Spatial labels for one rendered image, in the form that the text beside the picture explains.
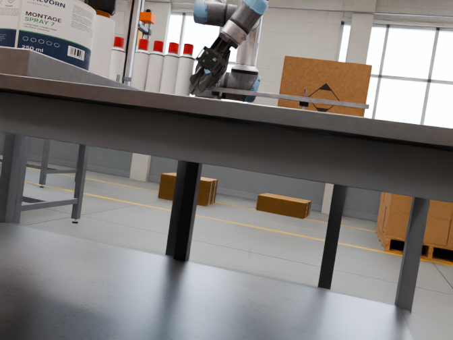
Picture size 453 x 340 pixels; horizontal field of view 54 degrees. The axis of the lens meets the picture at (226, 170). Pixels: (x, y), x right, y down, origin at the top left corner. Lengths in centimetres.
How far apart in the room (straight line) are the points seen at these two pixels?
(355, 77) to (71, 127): 113
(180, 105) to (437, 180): 32
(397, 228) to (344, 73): 312
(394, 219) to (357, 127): 405
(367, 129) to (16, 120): 49
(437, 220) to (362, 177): 407
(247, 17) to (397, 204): 339
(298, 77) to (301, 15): 561
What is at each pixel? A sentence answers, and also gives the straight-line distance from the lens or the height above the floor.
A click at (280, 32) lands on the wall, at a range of 716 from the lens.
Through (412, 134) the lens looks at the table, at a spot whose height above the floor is 82.
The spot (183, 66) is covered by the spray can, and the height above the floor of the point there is 101.
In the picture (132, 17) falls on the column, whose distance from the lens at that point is 174.
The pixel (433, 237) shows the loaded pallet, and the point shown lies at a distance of 464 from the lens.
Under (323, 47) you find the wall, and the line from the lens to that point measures 702.
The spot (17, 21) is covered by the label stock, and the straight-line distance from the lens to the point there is 99.
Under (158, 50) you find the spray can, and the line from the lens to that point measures 152.
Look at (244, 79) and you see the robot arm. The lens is 184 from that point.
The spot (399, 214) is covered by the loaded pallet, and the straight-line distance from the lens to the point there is 456.
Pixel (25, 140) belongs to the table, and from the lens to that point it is 311.
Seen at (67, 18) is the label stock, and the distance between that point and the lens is 99.
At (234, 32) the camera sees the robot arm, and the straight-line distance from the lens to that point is 141.
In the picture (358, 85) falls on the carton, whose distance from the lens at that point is 160.
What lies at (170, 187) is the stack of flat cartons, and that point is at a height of 15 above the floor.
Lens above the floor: 78
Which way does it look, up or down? 3 degrees down
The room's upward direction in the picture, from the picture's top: 8 degrees clockwise
